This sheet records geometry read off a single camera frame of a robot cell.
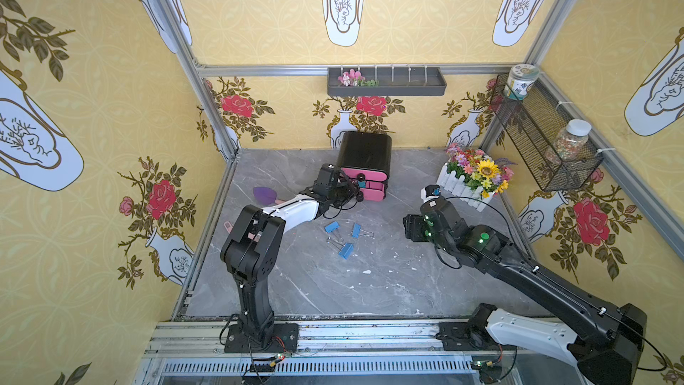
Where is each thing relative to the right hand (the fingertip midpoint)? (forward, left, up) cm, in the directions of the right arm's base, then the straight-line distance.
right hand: (415, 217), depth 78 cm
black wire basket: (+34, -42, +8) cm, 54 cm away
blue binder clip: (+5, +26, -17) cm, 31 cm away
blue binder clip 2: (+4, +17, -17) cm, 25 cm away
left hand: (+17, +19, -8) cm, 27 cm away
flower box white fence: (+19, -23, -4) cm, 30 cm away
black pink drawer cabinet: (+42, +14, -19) cm, 48 cm away
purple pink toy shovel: (+18, +54, -19) cm, 60 cm away
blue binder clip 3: (-4, +21, -17) cm, 27 cm away
